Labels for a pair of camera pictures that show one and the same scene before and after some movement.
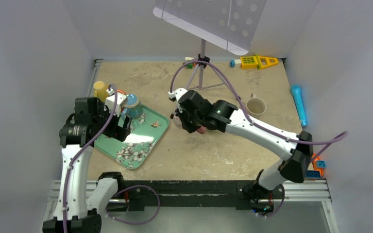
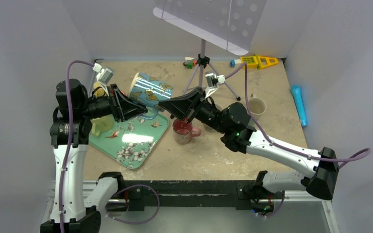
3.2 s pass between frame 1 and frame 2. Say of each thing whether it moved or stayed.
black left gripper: moved
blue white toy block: stayed
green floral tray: stayed
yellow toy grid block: stayed
